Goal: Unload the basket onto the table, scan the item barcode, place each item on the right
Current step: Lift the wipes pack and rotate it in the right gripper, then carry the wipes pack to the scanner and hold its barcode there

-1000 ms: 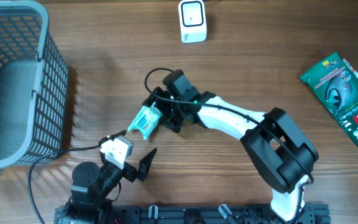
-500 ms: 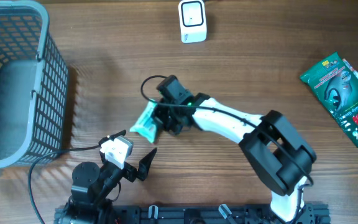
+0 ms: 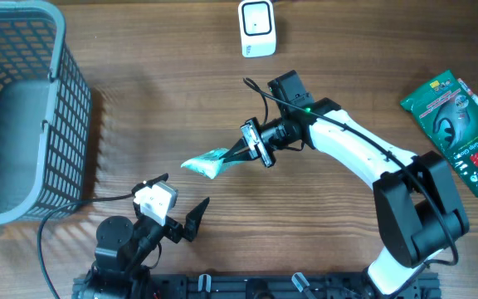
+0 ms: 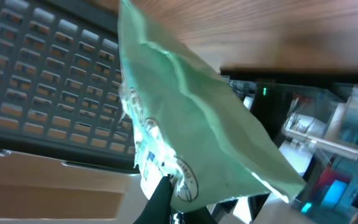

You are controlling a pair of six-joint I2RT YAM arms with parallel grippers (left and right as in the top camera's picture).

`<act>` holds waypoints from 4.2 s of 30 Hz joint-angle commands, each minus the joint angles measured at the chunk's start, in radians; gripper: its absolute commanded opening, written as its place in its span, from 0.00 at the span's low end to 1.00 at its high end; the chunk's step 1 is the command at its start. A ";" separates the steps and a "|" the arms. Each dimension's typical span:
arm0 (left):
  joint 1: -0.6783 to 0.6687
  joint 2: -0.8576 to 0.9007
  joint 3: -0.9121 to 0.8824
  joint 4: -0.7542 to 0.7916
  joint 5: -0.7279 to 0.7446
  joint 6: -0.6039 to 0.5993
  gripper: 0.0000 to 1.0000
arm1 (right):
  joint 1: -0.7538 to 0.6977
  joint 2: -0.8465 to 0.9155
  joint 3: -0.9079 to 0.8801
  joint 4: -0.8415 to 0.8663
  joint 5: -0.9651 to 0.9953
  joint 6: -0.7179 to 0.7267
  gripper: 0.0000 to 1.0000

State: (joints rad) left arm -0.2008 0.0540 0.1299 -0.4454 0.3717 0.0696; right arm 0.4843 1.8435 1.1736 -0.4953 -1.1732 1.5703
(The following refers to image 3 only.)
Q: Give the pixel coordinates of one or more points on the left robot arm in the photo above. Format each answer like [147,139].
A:
[122,245]

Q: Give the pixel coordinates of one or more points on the white barcode scanner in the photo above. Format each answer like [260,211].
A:
[257,28]

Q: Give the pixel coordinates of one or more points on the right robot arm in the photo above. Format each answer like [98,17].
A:
[419,210]

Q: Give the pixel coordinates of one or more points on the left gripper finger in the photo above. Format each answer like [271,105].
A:
[193,220]
[149,183]

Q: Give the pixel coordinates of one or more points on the green 3M gloves package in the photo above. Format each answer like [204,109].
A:
[449,118]

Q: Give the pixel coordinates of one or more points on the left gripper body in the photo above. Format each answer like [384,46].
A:
[173,230]

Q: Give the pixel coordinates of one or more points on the grey plastic shopping basket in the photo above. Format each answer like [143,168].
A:
[45,112]

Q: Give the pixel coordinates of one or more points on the teal wet wipes pack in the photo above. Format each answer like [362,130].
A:
[210,164]

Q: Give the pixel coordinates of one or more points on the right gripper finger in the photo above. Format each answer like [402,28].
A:
[239,146]
[243,156]

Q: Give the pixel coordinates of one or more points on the red snack packet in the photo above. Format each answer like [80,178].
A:
[465,87]

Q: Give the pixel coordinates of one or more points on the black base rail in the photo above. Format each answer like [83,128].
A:
[329,286]

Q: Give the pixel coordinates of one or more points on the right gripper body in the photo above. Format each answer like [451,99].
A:
[263,139]

